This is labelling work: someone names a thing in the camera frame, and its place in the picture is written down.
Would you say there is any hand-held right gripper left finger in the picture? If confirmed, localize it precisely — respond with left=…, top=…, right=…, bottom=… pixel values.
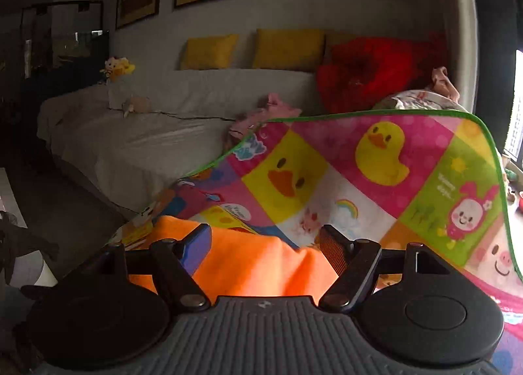
left=88, top=223, right=214, bottom=314

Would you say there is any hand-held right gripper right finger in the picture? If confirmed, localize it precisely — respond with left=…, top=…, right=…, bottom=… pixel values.
left=318, top=224, right=464, bottom=314

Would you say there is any orange garment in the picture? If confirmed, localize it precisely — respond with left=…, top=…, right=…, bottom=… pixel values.
left=127, top=215, right=341, bottom=301

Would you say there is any printed cartoon blanket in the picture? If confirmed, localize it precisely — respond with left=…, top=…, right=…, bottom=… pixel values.
left=108, top=110, right=523, bottom=375

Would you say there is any grey covered sofa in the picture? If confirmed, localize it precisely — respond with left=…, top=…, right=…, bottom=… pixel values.
left=37, top=69, right=324, bottom=221

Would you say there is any pink garment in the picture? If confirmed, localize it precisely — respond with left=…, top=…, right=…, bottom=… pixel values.
left=228, top=93, right=303, bottom=139

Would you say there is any beige plush toy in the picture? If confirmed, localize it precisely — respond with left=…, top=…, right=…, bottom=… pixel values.
left=121, top=96, right=151, bottom=119

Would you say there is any white floral cloth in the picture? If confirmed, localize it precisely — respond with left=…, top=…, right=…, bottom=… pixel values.
left=371, top=89, right=465, bottom=113

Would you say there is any red plush cushion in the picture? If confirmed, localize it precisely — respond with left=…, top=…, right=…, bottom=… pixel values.
left=316, top=34, right=449, bottom=115

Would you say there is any yellow cushion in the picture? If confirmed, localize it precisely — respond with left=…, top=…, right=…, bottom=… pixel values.
left=180, top=34, right=240, bottom=71
left=252, top=28, right=326, bottom=71

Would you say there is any yellow plush toy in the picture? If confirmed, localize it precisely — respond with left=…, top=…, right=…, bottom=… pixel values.
left=100, top=56, right=136, bottom=83

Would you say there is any dark glass cabinet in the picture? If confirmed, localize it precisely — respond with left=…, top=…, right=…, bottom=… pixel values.
left=20, top=0, right=110, bottom=87

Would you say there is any thin dark cable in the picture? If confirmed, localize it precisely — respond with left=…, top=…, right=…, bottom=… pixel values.
left=110, top=106, right=238, bottom=122

